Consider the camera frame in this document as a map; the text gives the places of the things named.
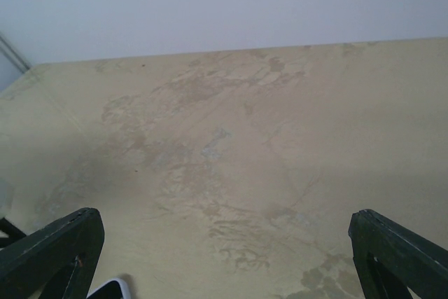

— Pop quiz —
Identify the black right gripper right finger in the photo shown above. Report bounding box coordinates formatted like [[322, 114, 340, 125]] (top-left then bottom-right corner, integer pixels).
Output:
[[349, 209, 447, 298]]

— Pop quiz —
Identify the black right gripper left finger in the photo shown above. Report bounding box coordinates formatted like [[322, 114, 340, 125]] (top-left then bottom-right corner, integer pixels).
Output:
[[1, 208, 104, 298]]

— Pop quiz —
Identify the black phone with white edge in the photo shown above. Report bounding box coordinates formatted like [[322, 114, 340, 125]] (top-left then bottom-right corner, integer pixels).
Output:
[[87, 277, 132, 299]]

